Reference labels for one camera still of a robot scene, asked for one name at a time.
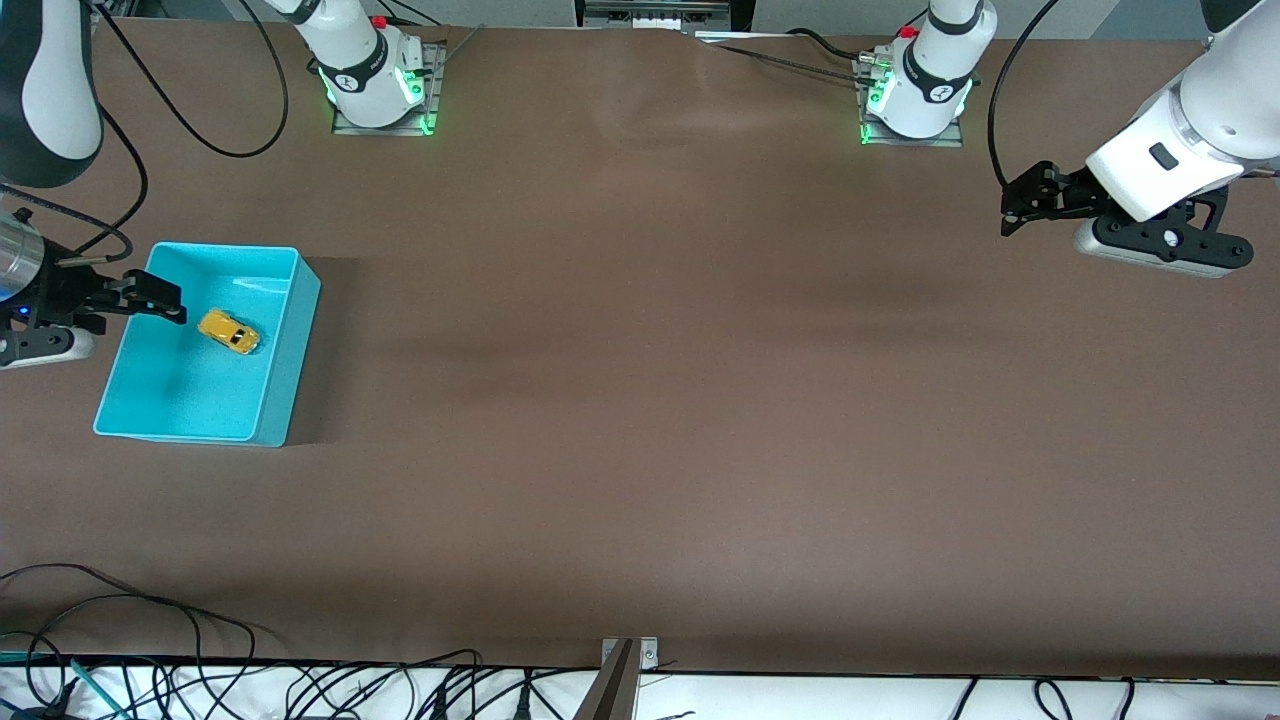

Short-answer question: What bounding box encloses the yellow beetle toy car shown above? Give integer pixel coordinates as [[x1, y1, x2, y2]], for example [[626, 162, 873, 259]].
[[197, 309, 263, 356]]

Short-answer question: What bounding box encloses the teal plastic storage bin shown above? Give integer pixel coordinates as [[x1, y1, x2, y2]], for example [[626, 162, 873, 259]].
[[93, 241, 323, 448]]

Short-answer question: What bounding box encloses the green pen-shaped tool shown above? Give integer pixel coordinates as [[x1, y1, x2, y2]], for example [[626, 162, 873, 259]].
[[68, 658, 129, 719]]

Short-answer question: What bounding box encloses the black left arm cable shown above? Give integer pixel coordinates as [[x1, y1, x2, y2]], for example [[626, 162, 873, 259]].
[[987, 0, 1063, 193]]

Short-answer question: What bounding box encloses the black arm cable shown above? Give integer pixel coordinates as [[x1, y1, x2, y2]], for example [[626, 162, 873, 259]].
[[68, 98, 151, 257], [987, 0, 1063, 193]]

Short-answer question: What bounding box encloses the braided black cable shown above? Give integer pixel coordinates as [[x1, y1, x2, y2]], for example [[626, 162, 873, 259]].
[[0, 183, 135, 265]]

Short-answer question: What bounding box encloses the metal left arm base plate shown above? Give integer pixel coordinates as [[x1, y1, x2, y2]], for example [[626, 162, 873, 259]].
[[856, 55, 967, 149]]

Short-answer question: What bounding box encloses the long looping black cable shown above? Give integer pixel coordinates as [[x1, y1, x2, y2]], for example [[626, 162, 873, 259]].
[[92, 0, 292, 160]]

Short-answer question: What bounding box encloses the black base cable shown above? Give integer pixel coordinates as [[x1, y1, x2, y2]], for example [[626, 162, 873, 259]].
[[698, 26, 883, 87]]

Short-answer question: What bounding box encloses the thin black floor cable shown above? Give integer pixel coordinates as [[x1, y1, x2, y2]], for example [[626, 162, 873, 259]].
[[0, 563, 261, 691]]

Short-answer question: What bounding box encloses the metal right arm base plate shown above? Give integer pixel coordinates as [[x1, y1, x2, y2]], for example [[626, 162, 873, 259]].
[[332, 40, 447, 138]]

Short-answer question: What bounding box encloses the tangled black cable bundle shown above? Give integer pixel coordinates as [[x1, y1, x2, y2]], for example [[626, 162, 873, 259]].
[[270, 650, 571, 720]]

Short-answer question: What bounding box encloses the metal bracket with dark post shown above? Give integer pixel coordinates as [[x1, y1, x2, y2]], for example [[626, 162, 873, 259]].
[[573, 637, 660, 720]]

